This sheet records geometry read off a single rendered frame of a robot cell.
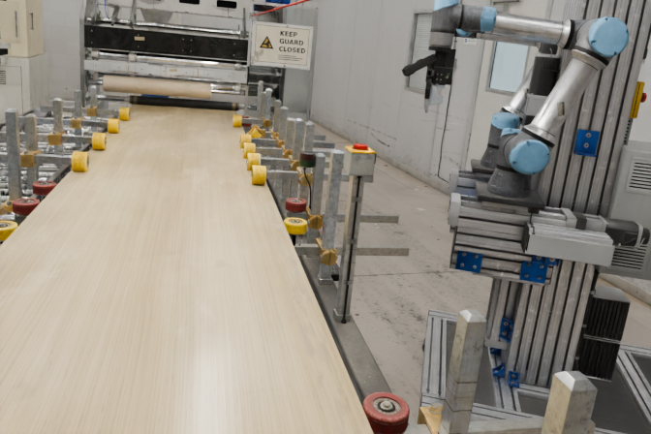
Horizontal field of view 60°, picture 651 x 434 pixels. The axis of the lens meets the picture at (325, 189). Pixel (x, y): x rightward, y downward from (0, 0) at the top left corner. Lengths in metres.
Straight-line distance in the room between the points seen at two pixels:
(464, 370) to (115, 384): 0.59
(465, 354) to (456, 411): 0.11
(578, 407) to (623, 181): 1.60
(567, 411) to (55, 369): 0.83
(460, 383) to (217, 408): 0.40
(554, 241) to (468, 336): 1.10
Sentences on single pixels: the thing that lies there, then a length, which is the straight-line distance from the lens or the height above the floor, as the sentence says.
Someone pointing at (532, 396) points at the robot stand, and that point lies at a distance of 2.54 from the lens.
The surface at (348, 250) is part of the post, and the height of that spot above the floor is 0.93.
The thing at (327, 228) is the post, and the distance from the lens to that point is 1.89.
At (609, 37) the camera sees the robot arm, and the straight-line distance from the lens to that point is 1.95.
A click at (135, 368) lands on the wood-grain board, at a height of 0.90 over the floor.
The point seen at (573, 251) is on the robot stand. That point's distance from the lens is 2.04.
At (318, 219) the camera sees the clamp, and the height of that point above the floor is 0.86.
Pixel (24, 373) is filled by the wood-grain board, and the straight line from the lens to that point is 1.15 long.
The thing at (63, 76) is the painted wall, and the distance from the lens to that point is 10.86.
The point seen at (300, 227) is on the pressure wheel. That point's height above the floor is 0.90.
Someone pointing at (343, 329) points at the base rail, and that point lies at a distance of 1.69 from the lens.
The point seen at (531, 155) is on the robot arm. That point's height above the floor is 1.21.
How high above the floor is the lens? 1.50
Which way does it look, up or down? 14 degrees down
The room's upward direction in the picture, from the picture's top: 5 degrees clockwise
